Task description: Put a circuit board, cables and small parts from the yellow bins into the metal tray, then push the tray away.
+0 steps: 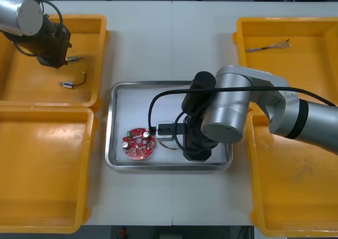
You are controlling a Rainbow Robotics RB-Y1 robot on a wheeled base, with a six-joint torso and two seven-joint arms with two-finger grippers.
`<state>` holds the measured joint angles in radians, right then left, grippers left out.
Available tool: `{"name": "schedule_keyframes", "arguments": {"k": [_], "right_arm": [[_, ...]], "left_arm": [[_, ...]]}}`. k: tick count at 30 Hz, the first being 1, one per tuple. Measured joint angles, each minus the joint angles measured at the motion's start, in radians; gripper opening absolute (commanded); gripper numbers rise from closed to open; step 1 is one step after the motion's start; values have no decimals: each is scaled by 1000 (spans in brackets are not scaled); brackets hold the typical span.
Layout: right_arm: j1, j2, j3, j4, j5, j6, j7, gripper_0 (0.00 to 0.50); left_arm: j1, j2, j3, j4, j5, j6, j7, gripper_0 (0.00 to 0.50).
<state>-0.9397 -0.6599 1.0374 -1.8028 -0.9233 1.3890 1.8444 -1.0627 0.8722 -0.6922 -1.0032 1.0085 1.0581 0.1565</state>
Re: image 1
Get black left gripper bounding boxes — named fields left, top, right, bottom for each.
left=36, top=22, right=72, bottom=69

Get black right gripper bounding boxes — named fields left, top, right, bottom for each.
left=183, top=115, right=220, bottom=162

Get thin harness with metal terminals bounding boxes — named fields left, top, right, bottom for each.
left=159, top=141, right=183, bottom=152

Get blue label metal solenoid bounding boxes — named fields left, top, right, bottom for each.
left=58, top=72, right=88, bottom=88

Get twisted harness with black connector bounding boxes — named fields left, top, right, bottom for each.
left=245, top=39, right=292, bottom=53

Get yellow-orange plastic bin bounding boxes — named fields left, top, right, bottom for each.
left=0, top=106, right=100, bottom=234
left=232, top=17, right=338, bottom=110
left=244, top=104, right=338, bottom=237
left=0, top=14, right=110, bottom=109

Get round red circuit board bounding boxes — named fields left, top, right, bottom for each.
left=121, top=127, right=158, bottom=161

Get steel tray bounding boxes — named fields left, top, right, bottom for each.
left=104, top=80, right=234, bottom=171

